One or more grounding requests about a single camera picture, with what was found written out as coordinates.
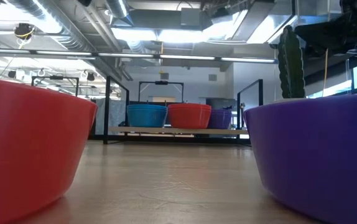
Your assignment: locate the green cactus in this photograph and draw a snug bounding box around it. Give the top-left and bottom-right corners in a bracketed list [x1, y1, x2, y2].
[277, 24, 307, 100]

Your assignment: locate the grey storage cabinet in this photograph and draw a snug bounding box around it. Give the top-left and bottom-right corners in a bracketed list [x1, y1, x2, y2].
[205, 97, 238, 110]

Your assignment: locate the grey ceiling box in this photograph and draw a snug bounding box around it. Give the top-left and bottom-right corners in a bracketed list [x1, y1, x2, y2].
[180, 7, 202, 27]

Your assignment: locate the bright ceiling light panel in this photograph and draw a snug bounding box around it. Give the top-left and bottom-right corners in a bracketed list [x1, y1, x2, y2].
[111, 27, 238, 44]

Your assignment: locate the black round ceiling device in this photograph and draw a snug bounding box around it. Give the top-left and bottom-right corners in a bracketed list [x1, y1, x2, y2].
[13, 22, 36, 41]

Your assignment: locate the yellow hanging cable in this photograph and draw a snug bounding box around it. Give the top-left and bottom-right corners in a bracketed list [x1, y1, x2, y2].
[322, 48, 330, 98]

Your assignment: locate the black gantry frame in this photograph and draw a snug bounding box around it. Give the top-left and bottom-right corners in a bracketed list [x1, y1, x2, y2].
[138, 80, 185, 103]

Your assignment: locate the black aluminium table frame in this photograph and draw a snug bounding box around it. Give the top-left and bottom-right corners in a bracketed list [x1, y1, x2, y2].
[88, 134, 251, 144]

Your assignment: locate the silver round ventilation duct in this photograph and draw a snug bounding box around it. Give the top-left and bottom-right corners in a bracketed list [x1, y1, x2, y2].
[105, 0, 133, 26]

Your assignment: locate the corrugated silver duct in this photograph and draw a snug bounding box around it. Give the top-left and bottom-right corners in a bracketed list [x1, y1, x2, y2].
[7, 0, 94, 53]

